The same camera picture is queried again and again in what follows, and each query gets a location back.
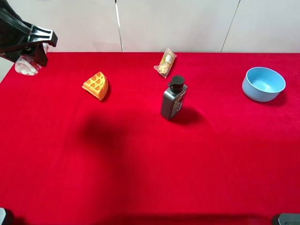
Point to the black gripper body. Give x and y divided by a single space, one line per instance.
14 31

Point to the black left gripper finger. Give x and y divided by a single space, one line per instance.
42 35

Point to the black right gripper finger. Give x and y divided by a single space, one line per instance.
35 53

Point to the small white pink bottle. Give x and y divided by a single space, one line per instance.
27 66

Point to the orange waffle wedge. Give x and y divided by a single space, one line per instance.
97 85

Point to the red tablecloth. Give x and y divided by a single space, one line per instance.
67 158

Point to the clear chocolate snack packet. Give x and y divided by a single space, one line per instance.
166 63

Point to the black pump bottle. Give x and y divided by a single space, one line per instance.
173 97

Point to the light blue bowl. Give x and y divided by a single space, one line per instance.
262 84

